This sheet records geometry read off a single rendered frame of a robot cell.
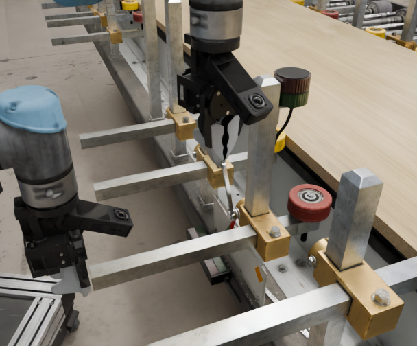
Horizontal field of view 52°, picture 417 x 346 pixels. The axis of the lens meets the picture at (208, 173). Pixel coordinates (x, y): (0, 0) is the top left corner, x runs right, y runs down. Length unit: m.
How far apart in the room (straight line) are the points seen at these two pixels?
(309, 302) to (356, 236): 0.10
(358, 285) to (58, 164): 0.41
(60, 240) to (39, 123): 0.19
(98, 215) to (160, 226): 1.49
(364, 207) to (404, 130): 0.62
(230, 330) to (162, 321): 1.24
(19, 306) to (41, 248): 1.00
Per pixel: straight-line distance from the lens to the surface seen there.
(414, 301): 0.87
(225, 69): 0.63
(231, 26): 0.62
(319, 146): 1.01
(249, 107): 0.60
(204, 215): 1.09
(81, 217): 0.66
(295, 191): 0.84
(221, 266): 0.96
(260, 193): 0.80
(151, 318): 1.77
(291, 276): 1.07
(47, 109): 0.55
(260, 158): 0.75
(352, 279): 0.60
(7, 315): 1.64
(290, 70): 0.74
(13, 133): 0.56
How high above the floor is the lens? 1.39
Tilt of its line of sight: 33 degrees down
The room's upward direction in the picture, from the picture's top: straight up
